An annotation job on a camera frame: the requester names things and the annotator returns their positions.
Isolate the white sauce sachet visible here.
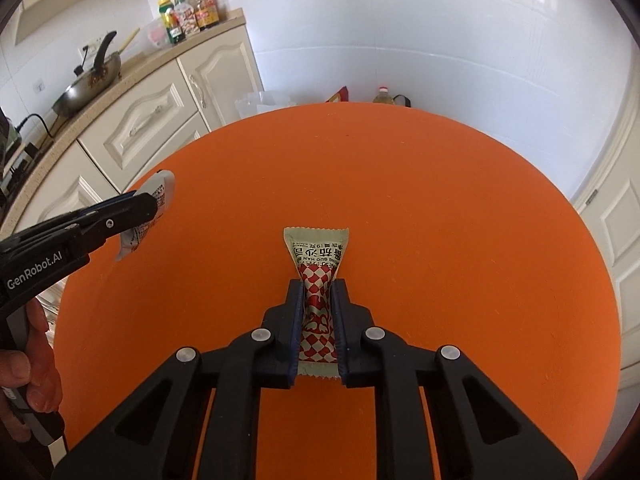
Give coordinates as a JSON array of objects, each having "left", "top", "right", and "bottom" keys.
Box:
[{"left": 114, "top": 170, "right": 176, "bottom": 262}]

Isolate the steel wok with black handle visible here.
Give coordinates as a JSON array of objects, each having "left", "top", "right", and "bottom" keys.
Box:
[{"left": 52, "top": 30, "right": 123, "bottom": 117}]

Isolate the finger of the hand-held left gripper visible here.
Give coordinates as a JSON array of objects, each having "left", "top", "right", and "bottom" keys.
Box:
[
  {"left": 75, "top": 194, "right": 161, "bottom": 241},
  {"left": 10, "top": 190, "right": 138, "bottom": 250}
]

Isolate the person's left hand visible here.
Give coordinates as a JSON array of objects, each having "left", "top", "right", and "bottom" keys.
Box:
[{"left": 0, "top": 300, "right": 63, "bottom": 428}]

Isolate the cream base cabinet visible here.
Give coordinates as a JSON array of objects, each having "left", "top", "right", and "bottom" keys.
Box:
[{"left": 0, "top": 10, "right": 263, "bottom": 241}]

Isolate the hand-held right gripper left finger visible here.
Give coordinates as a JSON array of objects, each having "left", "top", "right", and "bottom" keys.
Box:
[{"left": 52, "top": 280, "right": 305, "bottom": 480}]

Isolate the clear plastic measuring cup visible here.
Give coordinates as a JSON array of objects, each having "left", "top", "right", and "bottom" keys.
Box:
[{"left": 145, "top": 22, "right": 171, "bottom": 51}]

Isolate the white panel door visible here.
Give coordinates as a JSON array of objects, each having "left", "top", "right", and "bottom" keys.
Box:
[{"left": 572, "top": 110, "right": 640, "bottom": 371}]

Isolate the white wall outlet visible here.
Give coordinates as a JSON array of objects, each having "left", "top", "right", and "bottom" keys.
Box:
[{"left": 80, "top": 32, "right": 108, "bottom": 61}]

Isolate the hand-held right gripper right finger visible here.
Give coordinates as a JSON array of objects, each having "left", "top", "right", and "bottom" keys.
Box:
[{"left": 330, "top": 279, "right": 576, "bottom": 480}]

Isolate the red checkered sauce sachet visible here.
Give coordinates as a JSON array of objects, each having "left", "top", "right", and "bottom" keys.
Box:
[{"left": 283, "top": 226, "right": 349, "bottom": 378}]

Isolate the clear plastic floor container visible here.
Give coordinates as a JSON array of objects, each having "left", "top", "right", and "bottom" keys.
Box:
[{"left": 235, "top": 91, "right": 291, "bottom": 123}]

